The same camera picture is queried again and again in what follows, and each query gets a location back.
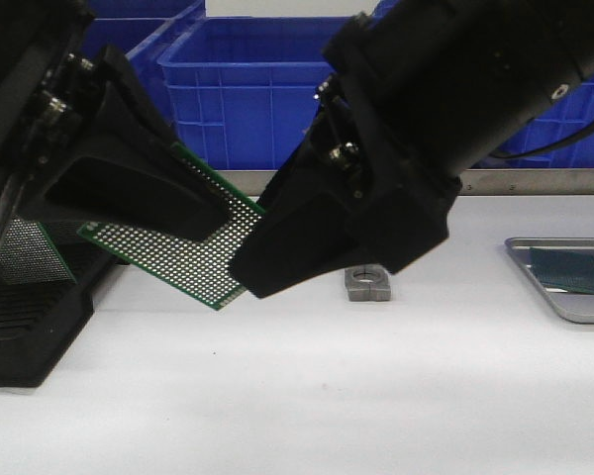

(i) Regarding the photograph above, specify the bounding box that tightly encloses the blue crate back left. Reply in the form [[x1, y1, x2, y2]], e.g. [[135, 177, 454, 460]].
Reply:
[[88, 0, 206, 19]]

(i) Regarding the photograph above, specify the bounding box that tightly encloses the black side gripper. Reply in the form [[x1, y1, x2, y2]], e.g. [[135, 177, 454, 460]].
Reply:
[[229, 14, 461, 298], [0, 1, 230, 242]]

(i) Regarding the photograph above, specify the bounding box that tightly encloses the green perfboard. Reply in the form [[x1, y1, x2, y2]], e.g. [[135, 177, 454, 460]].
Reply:
[[530, 247, 594, 295], [78, 142, 265, 311], [0, 218, 75, 285]]

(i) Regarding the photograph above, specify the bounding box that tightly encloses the black slotted board rack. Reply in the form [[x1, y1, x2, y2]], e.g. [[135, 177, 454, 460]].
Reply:
[[0, 217, 130, 389]]

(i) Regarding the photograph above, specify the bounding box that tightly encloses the silver metal tray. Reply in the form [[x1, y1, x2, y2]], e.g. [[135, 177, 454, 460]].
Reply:
[[505, 237, 594, 325]]

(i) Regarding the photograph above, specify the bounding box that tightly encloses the blue plastic crate right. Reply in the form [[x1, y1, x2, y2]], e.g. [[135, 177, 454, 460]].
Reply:
[[499, 75, 594, 168]]

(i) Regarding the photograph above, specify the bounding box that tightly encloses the green perfboard front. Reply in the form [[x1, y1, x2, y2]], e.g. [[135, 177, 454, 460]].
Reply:
[[78, 142, 265, 311]]

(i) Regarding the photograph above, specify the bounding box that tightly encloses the black side robot arm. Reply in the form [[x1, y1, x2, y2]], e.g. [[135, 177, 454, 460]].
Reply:
[[229, 1, 594, 298]]

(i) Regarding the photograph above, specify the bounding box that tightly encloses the blue plastic crate left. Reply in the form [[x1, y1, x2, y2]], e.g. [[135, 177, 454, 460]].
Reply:
[[81, 18, 176, 131]]

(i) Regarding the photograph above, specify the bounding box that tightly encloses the grey metal clamp block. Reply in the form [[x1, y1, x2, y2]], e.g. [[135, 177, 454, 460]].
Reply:
[[345, 264, 392, 302]]

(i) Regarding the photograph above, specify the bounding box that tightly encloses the blue plastic crate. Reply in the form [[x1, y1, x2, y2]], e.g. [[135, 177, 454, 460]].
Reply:
[[81, 18, 176, 131], [158, 17, 345, 170], [499, 75, 594, 168]]

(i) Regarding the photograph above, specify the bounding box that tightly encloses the blue plastic crate centre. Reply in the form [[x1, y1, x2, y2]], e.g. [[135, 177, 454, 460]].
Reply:
[[158, 17, 345, 170]]

